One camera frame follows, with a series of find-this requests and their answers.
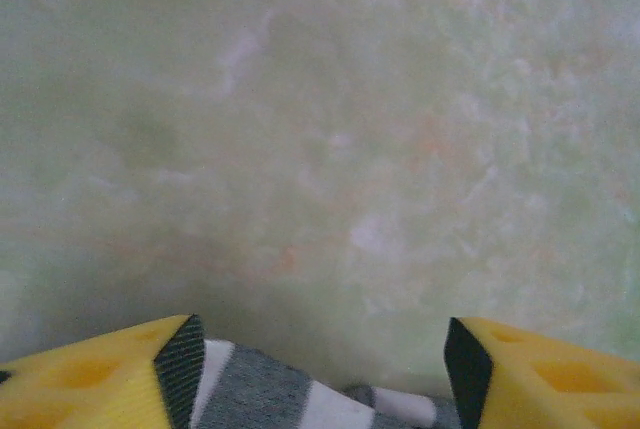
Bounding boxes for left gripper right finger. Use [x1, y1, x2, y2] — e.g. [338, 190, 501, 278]
[444, 316, 640, 429]

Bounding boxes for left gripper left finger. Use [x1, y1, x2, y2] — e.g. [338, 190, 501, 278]
[0, 313, 207, 429]

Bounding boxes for black white plaid shirt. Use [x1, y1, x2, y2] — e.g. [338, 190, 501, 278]
[188, 338, 464, 429]

